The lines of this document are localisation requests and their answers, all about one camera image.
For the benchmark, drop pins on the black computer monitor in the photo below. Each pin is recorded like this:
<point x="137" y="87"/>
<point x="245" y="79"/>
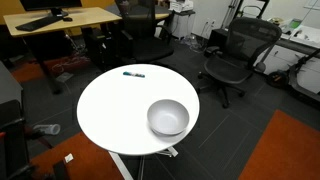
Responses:
<point x="50" y="5"/>

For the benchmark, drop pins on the black mesh office chair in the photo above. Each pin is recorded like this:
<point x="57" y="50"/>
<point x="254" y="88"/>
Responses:
<point x="238" y="55"/>

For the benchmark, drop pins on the round white table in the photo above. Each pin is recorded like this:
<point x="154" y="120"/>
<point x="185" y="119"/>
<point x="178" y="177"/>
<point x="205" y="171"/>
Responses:
<point x="133" y="110"/>

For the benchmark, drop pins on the wooden desk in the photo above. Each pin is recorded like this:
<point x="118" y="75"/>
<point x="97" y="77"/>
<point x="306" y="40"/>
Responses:
<point x="56" y="23"/>

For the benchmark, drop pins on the black padded office chair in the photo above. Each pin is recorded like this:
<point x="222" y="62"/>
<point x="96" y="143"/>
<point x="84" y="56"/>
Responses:
<point x="143" y="36"/>

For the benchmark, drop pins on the black electric scooter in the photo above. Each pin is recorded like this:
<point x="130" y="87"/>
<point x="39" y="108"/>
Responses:
<point x="293" y="78"/>

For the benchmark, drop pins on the black keyboard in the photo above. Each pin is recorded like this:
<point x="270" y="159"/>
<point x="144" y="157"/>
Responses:
<point x="38" y="23"/>

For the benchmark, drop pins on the black computer mouse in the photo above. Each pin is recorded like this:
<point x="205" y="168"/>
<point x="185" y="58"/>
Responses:
<point x="67" y="19"/>

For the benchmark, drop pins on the white bowl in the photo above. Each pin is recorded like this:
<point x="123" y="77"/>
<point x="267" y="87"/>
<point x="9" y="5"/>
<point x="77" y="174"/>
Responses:
<point x="168" y="117"/>

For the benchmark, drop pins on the clear plastic cup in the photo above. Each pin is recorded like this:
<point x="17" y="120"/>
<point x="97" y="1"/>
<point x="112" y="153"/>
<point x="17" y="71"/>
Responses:
<point x="48" y="129"/>

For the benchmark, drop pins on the black chair with red trim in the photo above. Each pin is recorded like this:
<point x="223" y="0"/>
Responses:
<point x="15" y="143"/>

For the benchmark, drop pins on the white printer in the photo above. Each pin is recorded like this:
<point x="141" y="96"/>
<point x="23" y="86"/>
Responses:
<point x="180" y="5"/>

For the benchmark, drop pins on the small white paper scrap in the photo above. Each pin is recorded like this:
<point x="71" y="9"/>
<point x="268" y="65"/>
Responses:
<point x="68" y="158"/>

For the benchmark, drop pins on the white cabinet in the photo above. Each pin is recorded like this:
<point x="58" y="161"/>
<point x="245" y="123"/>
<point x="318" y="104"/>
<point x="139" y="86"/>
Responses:
<point x="300" y="60"/>

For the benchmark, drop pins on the teal and white pen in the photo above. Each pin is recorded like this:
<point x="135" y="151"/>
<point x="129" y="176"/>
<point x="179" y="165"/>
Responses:
<point x="133" y="74"/>

